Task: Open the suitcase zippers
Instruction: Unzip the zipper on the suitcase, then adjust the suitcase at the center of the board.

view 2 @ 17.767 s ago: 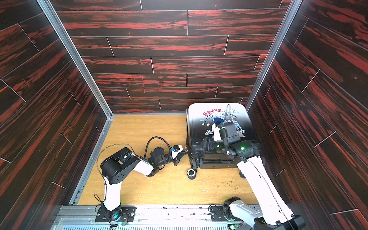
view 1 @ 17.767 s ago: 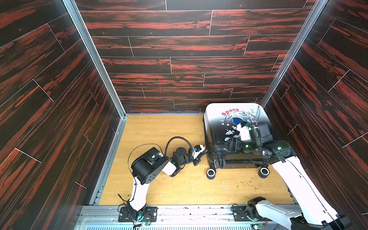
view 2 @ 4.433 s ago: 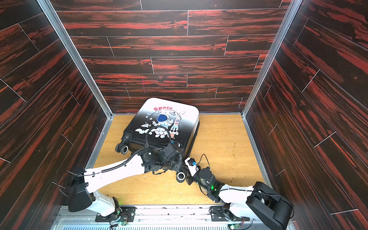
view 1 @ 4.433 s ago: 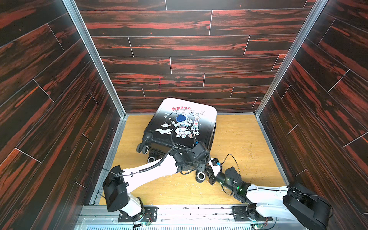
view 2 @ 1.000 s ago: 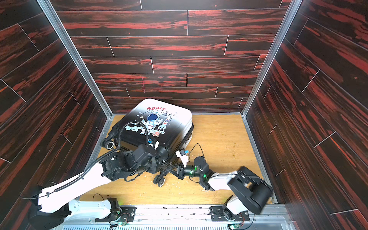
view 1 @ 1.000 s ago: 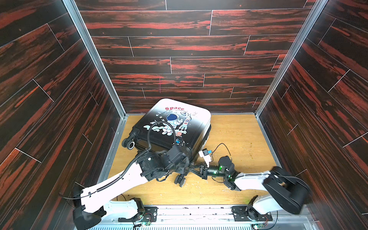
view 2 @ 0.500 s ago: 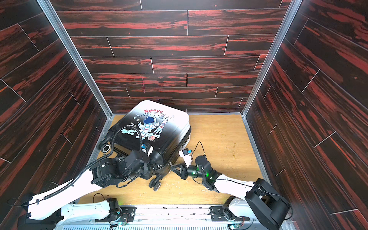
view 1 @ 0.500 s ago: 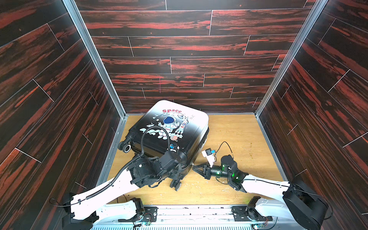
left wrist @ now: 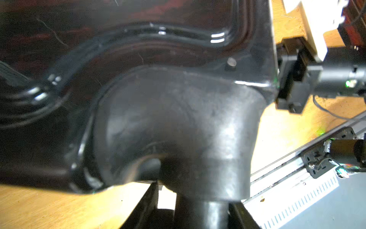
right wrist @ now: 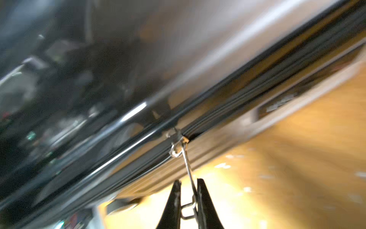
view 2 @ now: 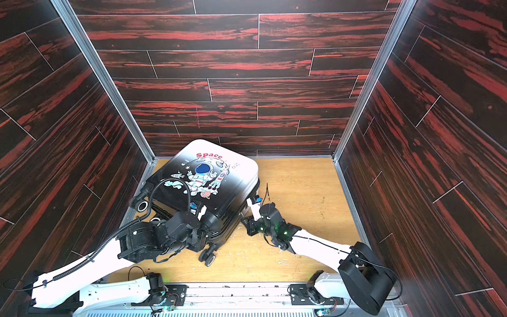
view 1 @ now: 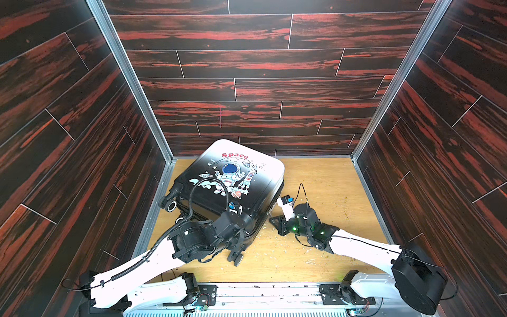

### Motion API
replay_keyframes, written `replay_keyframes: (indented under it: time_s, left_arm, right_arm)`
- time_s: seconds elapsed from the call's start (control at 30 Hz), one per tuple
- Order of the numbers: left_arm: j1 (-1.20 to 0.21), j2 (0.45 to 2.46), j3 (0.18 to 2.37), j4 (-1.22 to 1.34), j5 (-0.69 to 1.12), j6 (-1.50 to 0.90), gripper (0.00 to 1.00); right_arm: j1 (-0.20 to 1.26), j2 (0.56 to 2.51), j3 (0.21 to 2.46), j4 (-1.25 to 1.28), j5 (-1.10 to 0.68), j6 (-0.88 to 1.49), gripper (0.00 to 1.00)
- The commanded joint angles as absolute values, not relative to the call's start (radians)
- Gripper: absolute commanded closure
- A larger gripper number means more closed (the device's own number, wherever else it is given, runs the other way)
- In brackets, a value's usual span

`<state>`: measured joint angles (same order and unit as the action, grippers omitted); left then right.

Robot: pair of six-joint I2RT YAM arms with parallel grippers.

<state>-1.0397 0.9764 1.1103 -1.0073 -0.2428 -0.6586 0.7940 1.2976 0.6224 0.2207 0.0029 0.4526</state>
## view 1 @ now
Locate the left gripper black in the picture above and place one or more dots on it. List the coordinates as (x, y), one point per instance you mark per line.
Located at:
(238, 240)

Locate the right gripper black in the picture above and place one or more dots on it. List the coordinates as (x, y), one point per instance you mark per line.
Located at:
(283, 225)

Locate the black white astronaut suitcase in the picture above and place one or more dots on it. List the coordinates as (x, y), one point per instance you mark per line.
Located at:
(227, 172)

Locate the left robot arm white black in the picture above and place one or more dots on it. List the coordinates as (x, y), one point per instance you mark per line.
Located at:
(128, 287)

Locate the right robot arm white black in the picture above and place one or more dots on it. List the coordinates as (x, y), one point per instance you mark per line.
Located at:
(408, 274)

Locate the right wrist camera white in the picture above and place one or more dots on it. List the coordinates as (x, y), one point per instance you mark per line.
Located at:
(286, 204)

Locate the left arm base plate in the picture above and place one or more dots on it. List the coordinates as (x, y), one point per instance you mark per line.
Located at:
(205, 296)

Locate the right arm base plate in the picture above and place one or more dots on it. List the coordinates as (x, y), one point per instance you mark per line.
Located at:
(335, 294)

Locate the aluminium front rail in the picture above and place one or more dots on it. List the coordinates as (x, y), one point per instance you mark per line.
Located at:
(277, 299)

